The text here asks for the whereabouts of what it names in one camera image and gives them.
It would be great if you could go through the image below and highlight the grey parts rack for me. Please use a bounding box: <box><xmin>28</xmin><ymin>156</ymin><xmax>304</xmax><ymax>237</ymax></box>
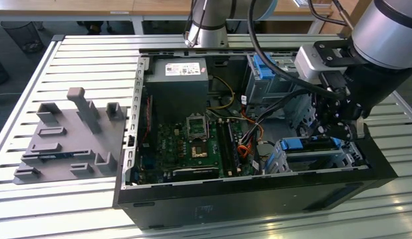
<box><xmin>12</xmin><ymin>87</ymin><xmax>131</xmax><ymax>185</ymax></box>

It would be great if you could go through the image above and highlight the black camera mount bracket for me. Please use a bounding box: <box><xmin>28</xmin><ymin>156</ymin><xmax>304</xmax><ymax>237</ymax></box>
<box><xmin>312</xmin><ymin>39</ymin><xmax>360</xmax><ymax>67</ymax></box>

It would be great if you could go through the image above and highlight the black RAM slot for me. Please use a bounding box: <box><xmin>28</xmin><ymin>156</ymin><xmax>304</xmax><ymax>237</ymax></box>
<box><xmin>225</xmin><ymin>119</ymin><xmax>241</xmax><ymax>173</ymax></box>
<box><xmin>216</xmin><ymin>119</ymin><xmax>229</xmax><ymax>176</ymax></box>

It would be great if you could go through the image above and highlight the tall metal drive cage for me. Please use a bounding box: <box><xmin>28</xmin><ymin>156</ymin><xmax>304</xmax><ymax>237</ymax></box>
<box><xmin>245</xmin><ymin>54</ymin><xmax>313</xmax><ymax>105</ymax></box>

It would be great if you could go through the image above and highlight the black wire bundle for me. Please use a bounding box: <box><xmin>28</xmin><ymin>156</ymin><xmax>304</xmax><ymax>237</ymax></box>
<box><xmin>240</xmin><ymin>88</ymin><xmax>313</xmax><ymax>145</ymax></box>

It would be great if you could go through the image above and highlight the wooden cabinet side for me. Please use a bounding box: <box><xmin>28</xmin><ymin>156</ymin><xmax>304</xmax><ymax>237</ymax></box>
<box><xmin>320</xmin><ymin>0</ymin><xmax>369</xmax><ymax>38</ymax></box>

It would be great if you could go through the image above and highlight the black PC case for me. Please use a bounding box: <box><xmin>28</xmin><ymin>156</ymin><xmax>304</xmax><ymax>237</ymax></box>
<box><xmin>112</xmin><ymin>47</ymin><xmax>399</xmax><ymax>230</ymax></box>

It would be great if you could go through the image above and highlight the CPU socket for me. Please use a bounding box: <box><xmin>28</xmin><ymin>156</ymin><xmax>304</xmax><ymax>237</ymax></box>
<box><xmin>185</xmin><ymin>113</ymin><xmax>209</xmax><ymax>141</ymax></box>

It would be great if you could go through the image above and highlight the blue drive carrier latch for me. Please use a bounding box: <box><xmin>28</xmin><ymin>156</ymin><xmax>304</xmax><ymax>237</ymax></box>
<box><xmin>253</xmin><ymin>54</ymin><xmax>276</xmax><ymax>80</ymax></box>

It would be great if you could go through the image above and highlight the yellow wire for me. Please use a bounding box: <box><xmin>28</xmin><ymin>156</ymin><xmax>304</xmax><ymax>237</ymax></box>
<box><xmin>207</xmin><ymin>76</ymin><xmax>235</xmax><ymax>110</ymax></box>

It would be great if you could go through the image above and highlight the black graphics card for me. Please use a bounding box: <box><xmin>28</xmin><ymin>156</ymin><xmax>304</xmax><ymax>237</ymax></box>
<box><xmin>171</xmin><ymin>166</ymin><xmax>220</xmax><ymax>180</ymax></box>

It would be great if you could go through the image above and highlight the black mesh waste bin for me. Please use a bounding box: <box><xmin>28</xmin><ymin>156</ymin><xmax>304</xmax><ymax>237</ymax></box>
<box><xmin>0</xmin><ymin>21</ymin><xmax>44</xmax><ymax>53</ymax></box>

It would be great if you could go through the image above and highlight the orange wire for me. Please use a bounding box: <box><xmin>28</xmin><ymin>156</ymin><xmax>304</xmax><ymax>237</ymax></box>
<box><xmin>237</xmin><ymin>145</ymin><xmax>256</xmax><ymax>158</ymax></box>

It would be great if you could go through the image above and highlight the round grey speaker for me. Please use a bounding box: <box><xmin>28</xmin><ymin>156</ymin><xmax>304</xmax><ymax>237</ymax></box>
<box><xmin>256</xmin><ymin>141</ymin><xmax>277</xmax><ymax>160</ymax></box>

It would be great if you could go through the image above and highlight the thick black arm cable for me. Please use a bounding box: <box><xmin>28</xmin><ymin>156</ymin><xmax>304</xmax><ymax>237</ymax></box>
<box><xmin>247</xmin><ymin>0</ymin><xmax>348</xmax><ymax>99</ymax></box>

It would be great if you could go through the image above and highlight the hard disk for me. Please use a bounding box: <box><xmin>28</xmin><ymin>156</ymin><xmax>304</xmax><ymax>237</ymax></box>
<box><xmin>279</xmin><ymin>136</ymin><xmax>343</xmax><ymax>153</ymax></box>

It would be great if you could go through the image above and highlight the wooden desk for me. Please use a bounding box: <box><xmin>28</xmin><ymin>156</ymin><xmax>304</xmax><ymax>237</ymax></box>
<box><xmin>0</xmin><ymin>0</ymin><xmax>333</xmax><ymax>22</ymax></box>

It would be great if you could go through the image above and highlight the grey power supply unit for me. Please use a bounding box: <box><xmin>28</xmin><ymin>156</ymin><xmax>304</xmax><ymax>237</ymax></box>
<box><xmin>144</xmin><ymin>58</ymin><xmax>209</xmax><ymax>118</ymax></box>

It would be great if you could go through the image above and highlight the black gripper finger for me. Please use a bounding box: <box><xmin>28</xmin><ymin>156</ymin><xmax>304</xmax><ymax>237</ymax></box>
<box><xmin>311</xmin><ymin>94</ymin><xmax>347</xmax><ymax>136</ymax></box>
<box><xmin>327</xmin><ymin>118</ymin><xmax>367</xmax><ymax>142</ymax></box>

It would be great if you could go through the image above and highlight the green motherboard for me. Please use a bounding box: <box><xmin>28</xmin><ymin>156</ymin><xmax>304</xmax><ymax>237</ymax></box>
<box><xmin>136</xmin><ymin>109</ymin><xmax>256</xmax><ymax>184</ymax></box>

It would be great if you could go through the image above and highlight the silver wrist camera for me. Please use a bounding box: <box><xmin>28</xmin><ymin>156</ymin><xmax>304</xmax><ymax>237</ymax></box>
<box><xmin>293</xmin><ymin>44</ymin><xmax>328</xmax><ymax>81</ymax></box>

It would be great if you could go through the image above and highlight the metal disk bay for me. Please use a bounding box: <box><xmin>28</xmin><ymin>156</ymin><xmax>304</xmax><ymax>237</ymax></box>
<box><xmin>265</xmin><ymin>138</ymin><xmax>368</xmax><ymax>175</ymax></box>

